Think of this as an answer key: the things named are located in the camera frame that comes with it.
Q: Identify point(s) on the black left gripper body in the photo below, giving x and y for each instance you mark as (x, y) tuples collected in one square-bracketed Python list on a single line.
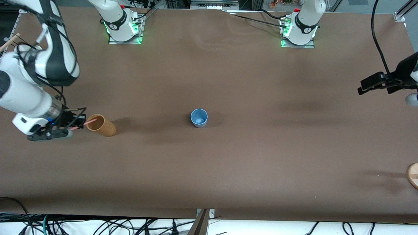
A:
[(404, 70)]

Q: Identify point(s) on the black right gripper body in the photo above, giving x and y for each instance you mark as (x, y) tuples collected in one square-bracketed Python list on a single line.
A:
[(68, 117)]

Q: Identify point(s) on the pink chopstick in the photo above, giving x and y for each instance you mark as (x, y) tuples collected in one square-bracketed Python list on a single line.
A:
[(91, 121)]

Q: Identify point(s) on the blue plastic cup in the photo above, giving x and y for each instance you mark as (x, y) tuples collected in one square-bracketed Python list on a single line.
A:
[(199, 117)]

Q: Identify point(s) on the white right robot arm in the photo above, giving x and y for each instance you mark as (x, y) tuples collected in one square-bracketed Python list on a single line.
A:
[(23, 94)]

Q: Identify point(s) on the brown cardboard cup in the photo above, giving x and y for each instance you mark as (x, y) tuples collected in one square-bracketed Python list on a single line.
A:
[(107, 128)]

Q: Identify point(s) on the plain wooden stick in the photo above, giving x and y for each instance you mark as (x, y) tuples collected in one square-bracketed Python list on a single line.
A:
[(11, 40)]

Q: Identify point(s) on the round wooden disc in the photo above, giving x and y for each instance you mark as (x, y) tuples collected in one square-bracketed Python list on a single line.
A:
[(414, 176)]

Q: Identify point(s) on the grey metal beam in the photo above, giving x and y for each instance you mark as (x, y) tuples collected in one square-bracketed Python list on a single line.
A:
[(199, 227)]

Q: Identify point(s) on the aluminium frame profile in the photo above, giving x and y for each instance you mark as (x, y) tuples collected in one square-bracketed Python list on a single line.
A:
[(400, 16)]

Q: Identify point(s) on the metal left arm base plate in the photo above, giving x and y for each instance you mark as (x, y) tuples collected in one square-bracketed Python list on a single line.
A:
[(297, 46)]

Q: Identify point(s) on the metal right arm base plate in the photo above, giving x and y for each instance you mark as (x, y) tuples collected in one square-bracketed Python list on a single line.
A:
[(125, 42)]

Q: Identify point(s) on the silver table edge bracket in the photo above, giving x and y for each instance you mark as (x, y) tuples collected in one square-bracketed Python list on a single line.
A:
[(212, 213)]

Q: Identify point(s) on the grey network switch box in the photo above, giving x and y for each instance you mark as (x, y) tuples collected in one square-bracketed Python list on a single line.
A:
[(212, 5)]

